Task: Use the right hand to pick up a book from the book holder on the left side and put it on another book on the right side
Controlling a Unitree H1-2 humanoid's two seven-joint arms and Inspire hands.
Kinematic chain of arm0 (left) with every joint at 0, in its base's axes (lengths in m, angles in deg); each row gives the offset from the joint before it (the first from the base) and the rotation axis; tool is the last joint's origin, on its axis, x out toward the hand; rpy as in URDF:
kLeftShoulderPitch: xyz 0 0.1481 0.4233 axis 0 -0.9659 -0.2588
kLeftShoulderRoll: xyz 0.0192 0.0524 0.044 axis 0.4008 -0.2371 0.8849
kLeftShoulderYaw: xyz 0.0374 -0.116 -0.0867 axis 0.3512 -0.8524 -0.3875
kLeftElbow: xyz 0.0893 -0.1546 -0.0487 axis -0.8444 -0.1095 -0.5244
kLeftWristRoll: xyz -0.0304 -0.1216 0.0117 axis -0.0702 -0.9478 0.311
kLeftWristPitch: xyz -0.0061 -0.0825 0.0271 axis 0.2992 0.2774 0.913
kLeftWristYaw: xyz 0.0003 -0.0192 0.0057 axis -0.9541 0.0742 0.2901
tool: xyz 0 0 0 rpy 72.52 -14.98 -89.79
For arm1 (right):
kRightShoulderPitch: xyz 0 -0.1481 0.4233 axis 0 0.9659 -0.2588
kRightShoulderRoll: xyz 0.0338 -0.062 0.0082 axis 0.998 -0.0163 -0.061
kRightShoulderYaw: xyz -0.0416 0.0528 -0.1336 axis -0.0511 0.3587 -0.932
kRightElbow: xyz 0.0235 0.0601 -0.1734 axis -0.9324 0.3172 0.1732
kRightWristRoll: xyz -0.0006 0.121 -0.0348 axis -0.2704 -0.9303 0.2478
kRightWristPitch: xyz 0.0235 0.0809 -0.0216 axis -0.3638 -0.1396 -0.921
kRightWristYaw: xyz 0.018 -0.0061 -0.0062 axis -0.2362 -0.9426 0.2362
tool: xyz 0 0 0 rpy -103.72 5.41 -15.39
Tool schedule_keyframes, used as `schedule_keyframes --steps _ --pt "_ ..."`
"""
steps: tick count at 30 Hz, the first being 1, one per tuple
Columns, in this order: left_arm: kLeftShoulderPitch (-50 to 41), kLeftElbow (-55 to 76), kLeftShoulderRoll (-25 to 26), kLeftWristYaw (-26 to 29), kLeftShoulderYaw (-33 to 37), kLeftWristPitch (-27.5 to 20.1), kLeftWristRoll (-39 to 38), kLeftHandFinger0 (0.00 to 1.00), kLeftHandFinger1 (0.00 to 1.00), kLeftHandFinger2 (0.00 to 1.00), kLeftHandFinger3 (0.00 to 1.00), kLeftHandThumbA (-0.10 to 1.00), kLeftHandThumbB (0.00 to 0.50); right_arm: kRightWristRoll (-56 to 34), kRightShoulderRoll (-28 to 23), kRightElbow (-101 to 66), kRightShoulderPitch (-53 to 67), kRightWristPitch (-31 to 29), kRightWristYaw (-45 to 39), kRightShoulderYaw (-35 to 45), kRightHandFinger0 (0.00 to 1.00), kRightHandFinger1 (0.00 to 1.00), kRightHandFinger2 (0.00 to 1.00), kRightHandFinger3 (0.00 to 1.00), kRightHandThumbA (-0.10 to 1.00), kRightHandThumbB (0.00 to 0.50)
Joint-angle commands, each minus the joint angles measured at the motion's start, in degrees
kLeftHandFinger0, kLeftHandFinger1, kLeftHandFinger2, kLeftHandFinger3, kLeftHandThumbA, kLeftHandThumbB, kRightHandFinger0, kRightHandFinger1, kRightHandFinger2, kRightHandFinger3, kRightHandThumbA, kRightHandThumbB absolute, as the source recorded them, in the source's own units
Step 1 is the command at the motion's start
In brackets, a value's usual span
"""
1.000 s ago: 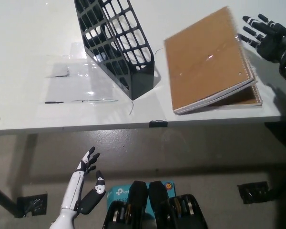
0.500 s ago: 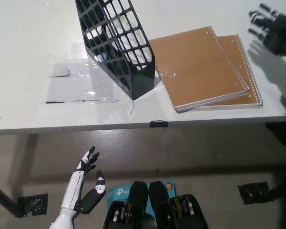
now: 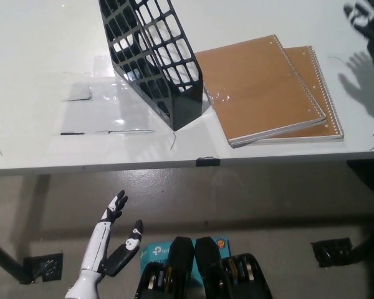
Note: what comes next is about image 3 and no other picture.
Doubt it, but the black table edge clip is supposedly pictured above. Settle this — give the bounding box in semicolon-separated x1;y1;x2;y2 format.
195;156;221;166

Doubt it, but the brown spiral notebook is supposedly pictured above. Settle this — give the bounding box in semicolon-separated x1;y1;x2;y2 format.
233;45;345;149
194;34;327;147

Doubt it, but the black lattice magazine holder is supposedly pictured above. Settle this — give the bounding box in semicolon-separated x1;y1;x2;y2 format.
98;0;204;131

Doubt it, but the clear plastic sheet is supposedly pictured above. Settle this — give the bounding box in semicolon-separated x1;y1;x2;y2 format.
59;55;156;136

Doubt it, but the grey tape patch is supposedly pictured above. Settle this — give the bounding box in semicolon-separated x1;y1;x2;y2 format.
60;85;92;101

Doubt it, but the teal router box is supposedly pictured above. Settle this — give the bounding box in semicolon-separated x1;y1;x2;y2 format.
139;238;230;290

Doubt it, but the black table leg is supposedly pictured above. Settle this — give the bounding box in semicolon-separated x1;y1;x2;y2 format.
350;217;374;265
0;236;29;284

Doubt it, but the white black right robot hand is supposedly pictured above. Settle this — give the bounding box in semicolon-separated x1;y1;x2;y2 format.
343;0;374;41

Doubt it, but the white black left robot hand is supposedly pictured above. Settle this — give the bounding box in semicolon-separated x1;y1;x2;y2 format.
80;189;143;277

